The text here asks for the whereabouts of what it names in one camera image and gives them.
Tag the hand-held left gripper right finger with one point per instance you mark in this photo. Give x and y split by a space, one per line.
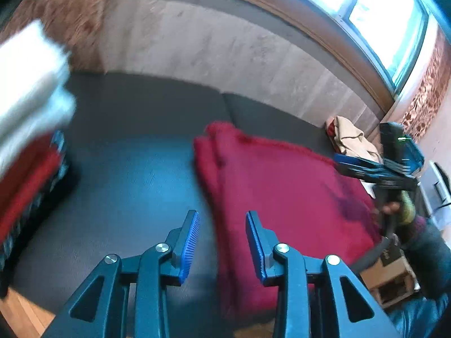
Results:
255 250

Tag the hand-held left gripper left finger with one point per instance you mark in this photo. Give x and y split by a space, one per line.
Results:
186 250

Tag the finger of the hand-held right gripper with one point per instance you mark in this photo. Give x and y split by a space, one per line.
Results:
356 162
370 177

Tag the dark red garment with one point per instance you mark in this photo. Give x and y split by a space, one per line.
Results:
282 190

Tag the person's right forearm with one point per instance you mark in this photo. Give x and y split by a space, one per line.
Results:
412 218

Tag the person's right hand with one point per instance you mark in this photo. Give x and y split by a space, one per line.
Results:
390 208

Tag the beige knit sweater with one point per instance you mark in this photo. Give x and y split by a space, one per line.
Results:
352 137

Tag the blue storage bin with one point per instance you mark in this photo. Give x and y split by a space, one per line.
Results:
415 156

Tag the patterned brown curtain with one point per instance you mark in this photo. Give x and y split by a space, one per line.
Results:
430 91
70 17

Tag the clear storage bin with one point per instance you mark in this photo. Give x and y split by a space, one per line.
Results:
437 190

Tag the black and brown cardboard box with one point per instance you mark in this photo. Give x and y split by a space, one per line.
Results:
394 274

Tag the person's leg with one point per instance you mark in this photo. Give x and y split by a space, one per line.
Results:
430 260

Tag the window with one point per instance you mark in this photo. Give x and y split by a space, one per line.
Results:
384 17

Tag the wooden window trim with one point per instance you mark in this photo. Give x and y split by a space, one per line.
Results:
282 10

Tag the red folded cloth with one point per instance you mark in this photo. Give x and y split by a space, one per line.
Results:
24 186

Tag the white folded cloth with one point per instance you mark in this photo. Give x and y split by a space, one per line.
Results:
28 88

